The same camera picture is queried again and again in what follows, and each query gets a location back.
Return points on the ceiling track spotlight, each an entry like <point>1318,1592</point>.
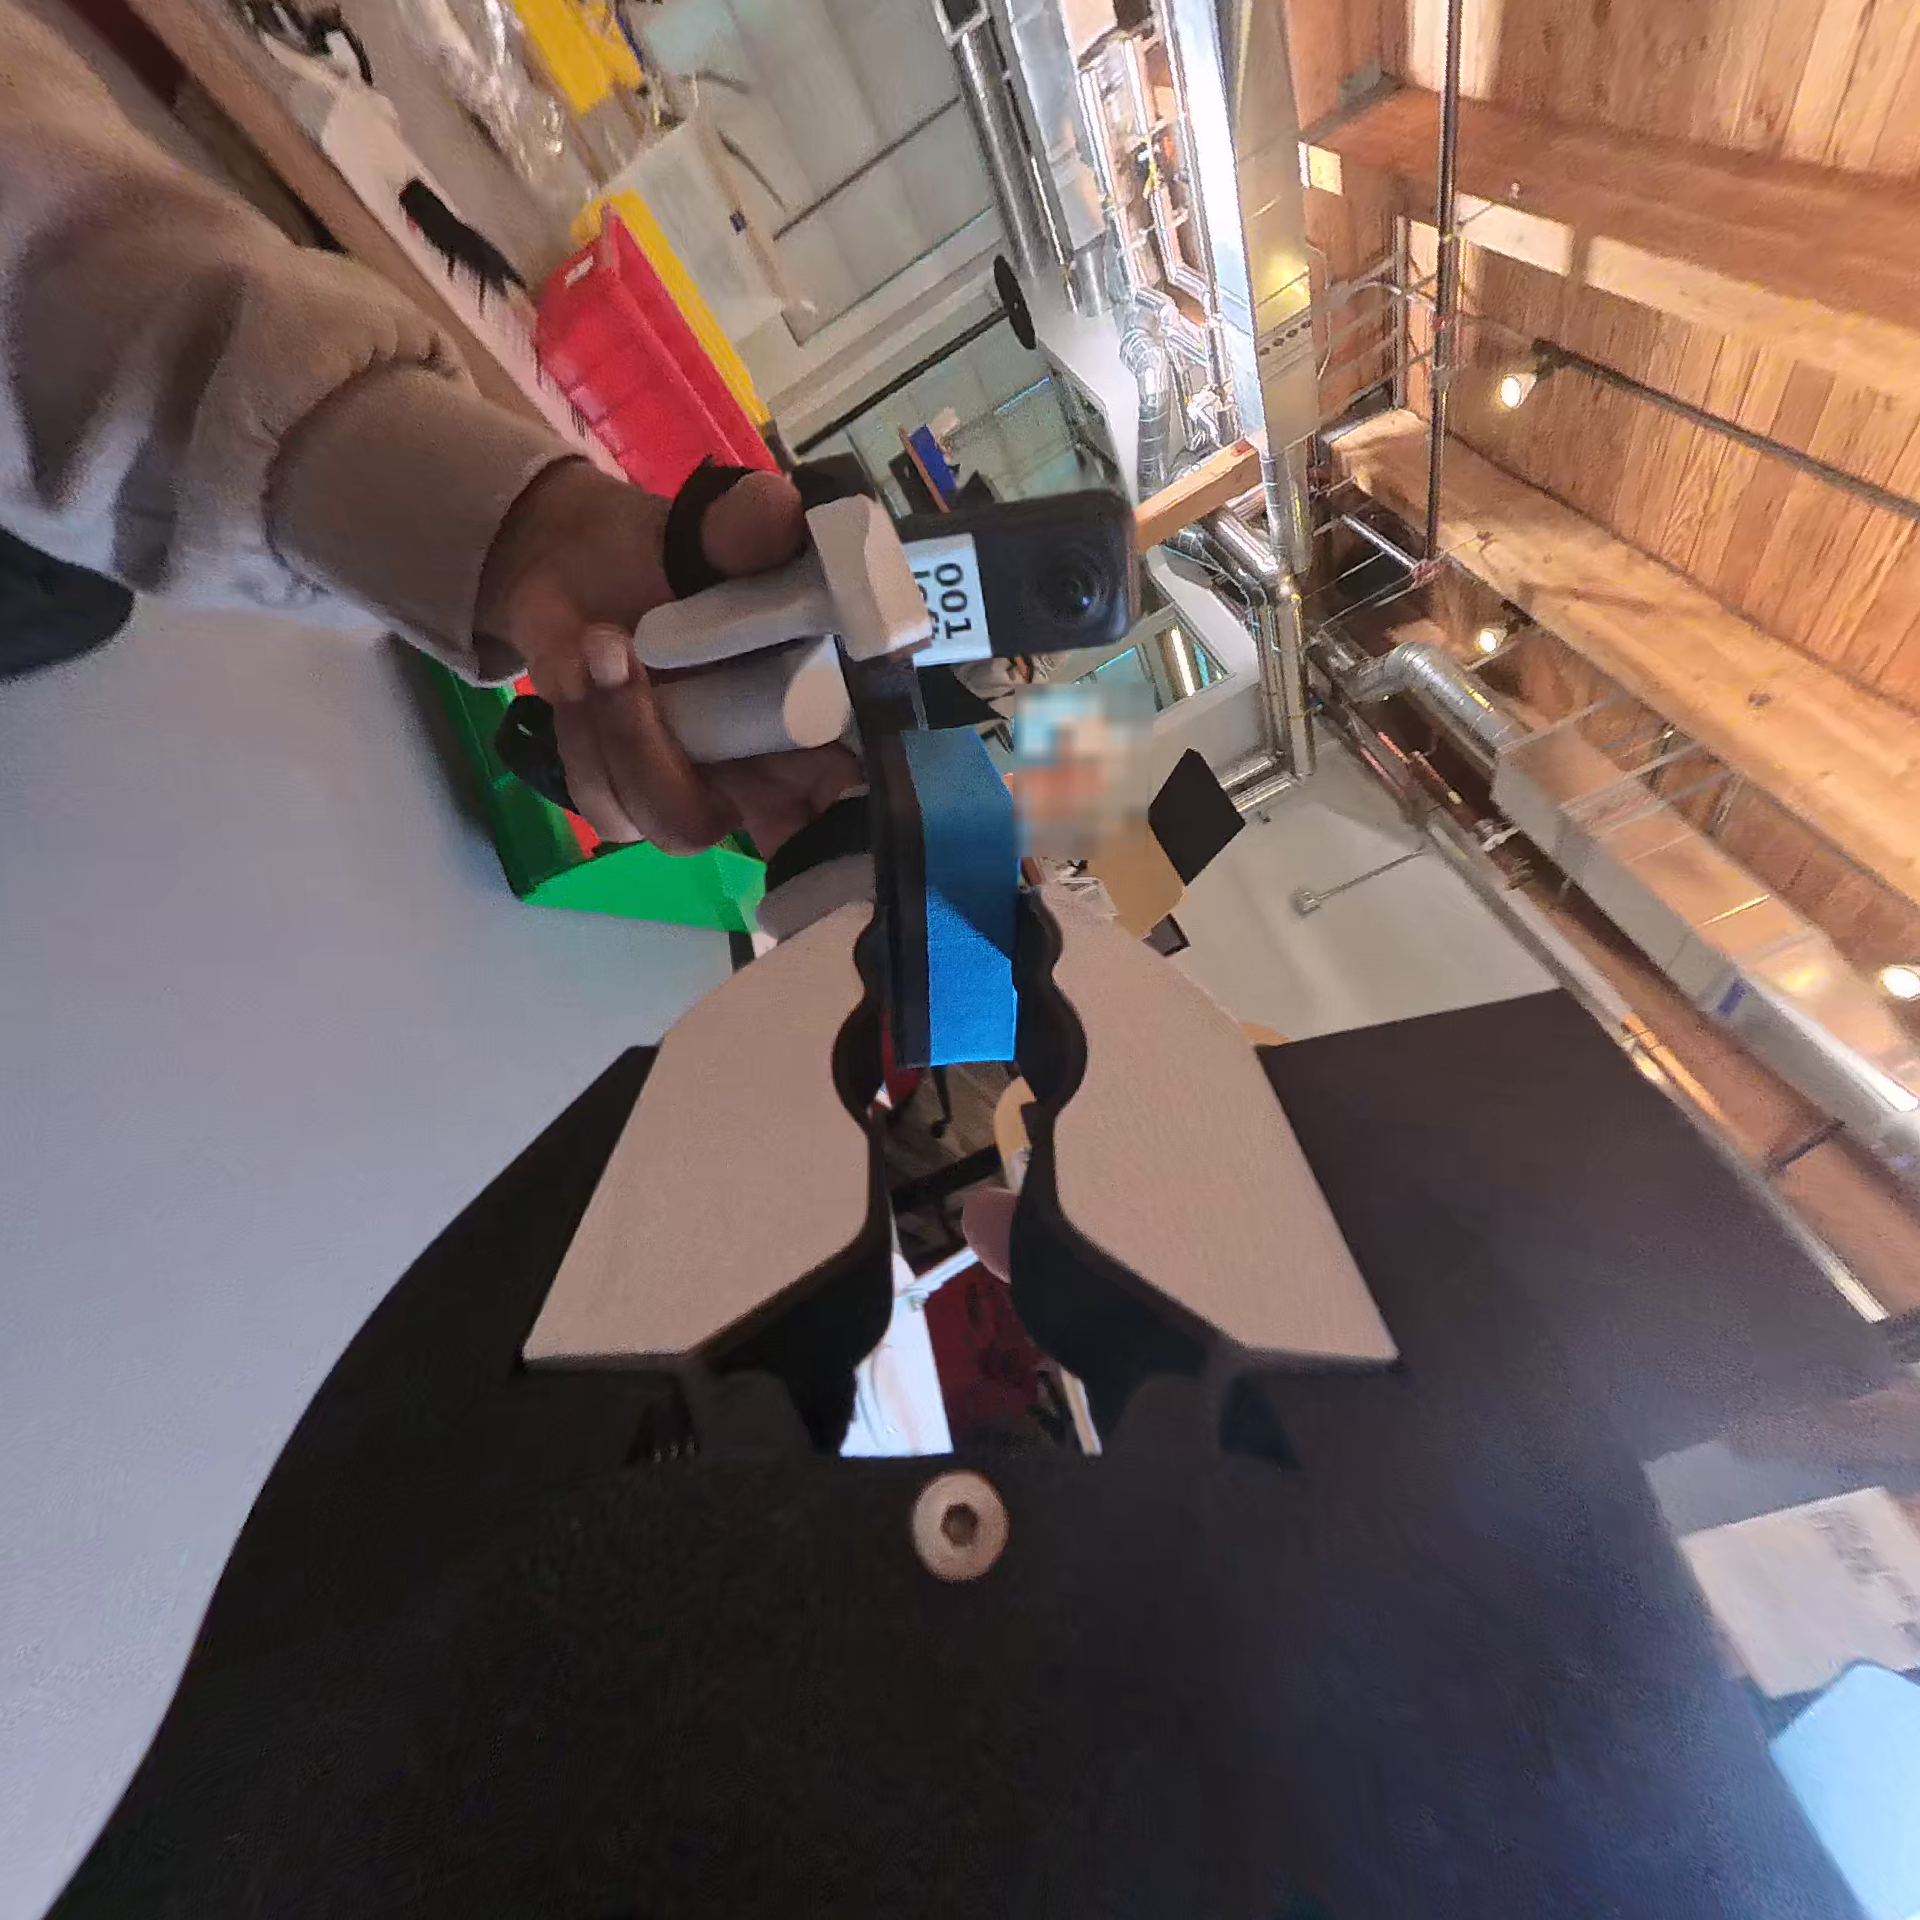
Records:
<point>1897,983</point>
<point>1488,637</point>
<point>1515,386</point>

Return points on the red basket yellow rim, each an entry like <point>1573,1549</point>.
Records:
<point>632,361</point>

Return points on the clear plastic bag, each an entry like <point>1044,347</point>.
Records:
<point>503,76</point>

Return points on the yellow plastic bin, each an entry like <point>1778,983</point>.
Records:
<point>578,42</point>

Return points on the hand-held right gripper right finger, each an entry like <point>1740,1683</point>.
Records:
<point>1214,1187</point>

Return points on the studio light panel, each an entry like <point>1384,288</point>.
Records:
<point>1858,1800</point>

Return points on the white printed paper sheet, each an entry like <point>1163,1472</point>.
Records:
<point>1816,1592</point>

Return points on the white board stand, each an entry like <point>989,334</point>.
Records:
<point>898,1377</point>

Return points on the clear plastic box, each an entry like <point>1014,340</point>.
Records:
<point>707,208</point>

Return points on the dark rounded pad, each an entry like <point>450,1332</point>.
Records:
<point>54,597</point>

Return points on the person's left hand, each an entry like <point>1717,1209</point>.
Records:
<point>586,568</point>

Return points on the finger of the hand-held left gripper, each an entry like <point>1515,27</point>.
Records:
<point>875,585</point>

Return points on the black board wooden frame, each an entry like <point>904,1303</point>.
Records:
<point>1501,1198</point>

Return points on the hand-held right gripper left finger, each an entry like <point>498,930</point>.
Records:
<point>707,1187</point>

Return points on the black board tan frame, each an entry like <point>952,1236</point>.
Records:
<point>1193,816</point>

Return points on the green plastic bin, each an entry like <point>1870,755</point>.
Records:
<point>643,884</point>

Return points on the blue block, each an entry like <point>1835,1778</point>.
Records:
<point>966,899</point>

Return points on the black cloth piece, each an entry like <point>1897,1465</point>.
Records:
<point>323,30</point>
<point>457,240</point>

